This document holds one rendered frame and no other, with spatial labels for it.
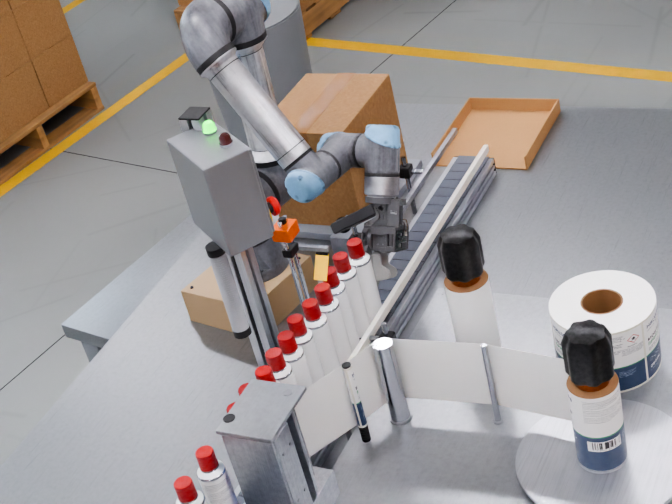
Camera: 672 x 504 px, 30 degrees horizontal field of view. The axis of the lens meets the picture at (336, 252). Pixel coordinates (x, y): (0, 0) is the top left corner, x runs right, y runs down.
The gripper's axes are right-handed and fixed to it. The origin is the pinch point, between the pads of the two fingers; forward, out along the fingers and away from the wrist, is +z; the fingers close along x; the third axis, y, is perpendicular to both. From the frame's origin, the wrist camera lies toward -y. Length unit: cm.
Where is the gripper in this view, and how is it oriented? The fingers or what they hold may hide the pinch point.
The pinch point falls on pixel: (370, 287)
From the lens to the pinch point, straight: 273.7
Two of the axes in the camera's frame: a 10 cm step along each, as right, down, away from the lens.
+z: -0.2, 9.9, 1.2
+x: 4.6, -1.0, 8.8
